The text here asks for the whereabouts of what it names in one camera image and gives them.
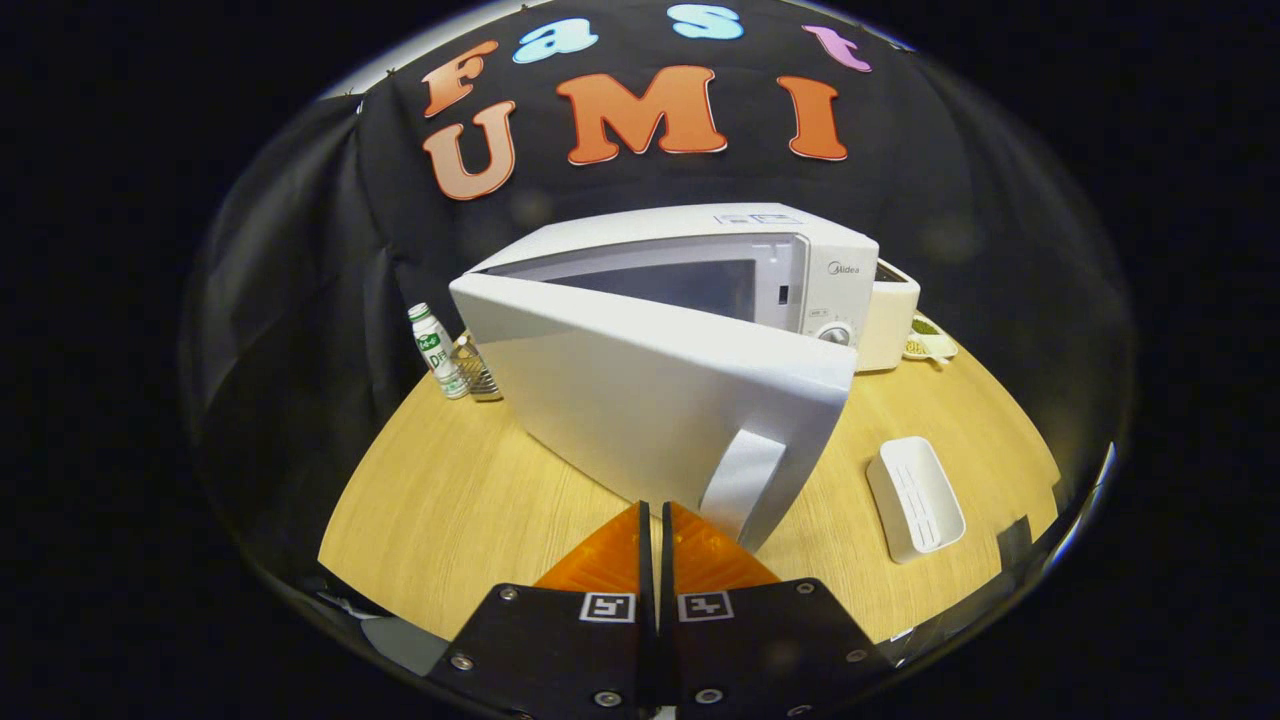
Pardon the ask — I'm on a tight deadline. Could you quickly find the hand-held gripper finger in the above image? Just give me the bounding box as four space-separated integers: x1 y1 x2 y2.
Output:
425 500 656 720
660 500 896 720

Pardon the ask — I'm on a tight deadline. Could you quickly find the white microwave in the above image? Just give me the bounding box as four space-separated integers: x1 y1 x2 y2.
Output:
448 203 881 554

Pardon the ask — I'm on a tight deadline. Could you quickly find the white rectangular dish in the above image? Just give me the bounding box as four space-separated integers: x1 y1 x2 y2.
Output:
866 436 967 565

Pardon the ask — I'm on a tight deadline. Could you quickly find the white bottle green label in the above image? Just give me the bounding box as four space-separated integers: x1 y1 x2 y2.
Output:
407 303 470 401

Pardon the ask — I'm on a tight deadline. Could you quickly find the white toaster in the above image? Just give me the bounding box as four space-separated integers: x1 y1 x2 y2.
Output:
855 258 922 374

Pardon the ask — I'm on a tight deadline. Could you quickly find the small divided condiment dish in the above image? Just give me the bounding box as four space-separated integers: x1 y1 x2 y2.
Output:
902 315 959 366

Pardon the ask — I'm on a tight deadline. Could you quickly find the black backdrop cloth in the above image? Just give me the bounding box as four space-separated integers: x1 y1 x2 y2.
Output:
185 0 1136 591

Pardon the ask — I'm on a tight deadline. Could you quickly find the metal wire basket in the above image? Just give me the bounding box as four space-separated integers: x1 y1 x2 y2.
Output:
452 332 504 403

